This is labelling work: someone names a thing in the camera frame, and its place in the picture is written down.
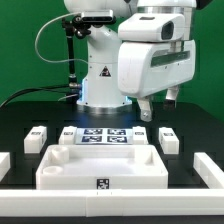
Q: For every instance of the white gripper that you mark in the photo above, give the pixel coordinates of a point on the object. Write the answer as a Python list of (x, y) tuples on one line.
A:
[(145, 69)]

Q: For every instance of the white desk top tray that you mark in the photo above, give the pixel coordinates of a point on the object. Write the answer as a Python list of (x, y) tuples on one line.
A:
[(101, 167)]

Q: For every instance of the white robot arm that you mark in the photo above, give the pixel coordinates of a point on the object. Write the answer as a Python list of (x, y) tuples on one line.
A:
[(100, 92)]

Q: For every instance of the fiducial marker sheet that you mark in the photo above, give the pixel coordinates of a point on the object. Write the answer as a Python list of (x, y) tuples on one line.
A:
[(104, 136)]

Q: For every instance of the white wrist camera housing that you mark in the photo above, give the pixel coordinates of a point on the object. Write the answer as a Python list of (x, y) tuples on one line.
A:
[(144, 27)]

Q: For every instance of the white right barrier wall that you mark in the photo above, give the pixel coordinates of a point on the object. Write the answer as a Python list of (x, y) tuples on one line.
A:
[(208, 170)]

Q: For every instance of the white barrier wall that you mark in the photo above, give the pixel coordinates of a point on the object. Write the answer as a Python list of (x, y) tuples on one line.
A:
[(94, 203), (4, 164), (208, 170)]

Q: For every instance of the white front barrier wall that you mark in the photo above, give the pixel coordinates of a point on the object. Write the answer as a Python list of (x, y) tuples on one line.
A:
[(94, 203)]

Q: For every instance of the grey camera on stand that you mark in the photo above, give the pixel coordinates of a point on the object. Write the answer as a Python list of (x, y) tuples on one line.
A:
[(99, 16)]

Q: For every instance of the black camera stand pole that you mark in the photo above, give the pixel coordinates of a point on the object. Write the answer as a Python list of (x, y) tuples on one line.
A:
[(71, 53)]

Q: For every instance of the white left barrier wall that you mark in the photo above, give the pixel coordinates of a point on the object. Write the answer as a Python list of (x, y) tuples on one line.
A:
[(4, 164)]

